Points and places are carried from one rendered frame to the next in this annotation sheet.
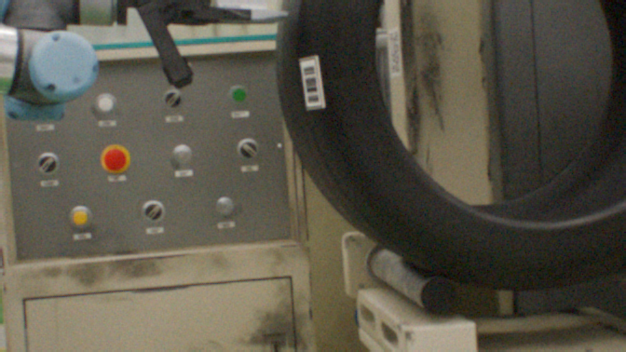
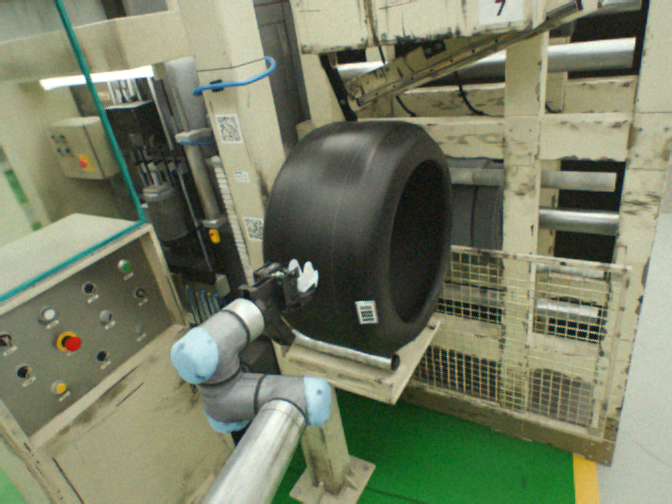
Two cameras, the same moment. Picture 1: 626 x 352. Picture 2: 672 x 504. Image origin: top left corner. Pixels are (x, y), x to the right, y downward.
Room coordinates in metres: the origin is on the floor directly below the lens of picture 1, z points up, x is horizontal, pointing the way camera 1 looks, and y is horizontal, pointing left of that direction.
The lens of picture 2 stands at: (0.89, 0.62, 1.76)
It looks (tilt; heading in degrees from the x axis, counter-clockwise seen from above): 28 degrees down; 312
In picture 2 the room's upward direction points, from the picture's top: 10 degrees counter-clockwise
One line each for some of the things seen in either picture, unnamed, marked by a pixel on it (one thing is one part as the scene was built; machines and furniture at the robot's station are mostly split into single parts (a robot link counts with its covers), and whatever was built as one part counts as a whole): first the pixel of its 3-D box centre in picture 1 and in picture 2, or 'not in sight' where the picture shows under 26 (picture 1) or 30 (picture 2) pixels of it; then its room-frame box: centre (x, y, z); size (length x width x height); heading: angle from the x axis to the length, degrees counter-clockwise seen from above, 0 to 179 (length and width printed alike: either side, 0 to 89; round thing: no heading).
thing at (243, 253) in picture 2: not in sight; (243, 230); (1.97, -0.17, 1.19); 0.05 x 0.04 x 0.48; 97
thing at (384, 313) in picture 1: (411, 324); (342, 364); (1.62, -0.12, 0.83); 0.36 x 0.09 x 0.06; 7
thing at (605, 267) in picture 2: not in sight; (469, 333); (1.45, -0.62, 0.65); 0.90 x 0.02 x 0.70; 7
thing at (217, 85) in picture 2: not in sight; (234, 77); (1.89, -0.21, 1.62); 0.19 x 0.19 x 0.06; 7
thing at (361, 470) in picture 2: not in sight; (332, 478); (1.89, -0.21, 0.02); 0.27 x 0.27 x 0.04; 7
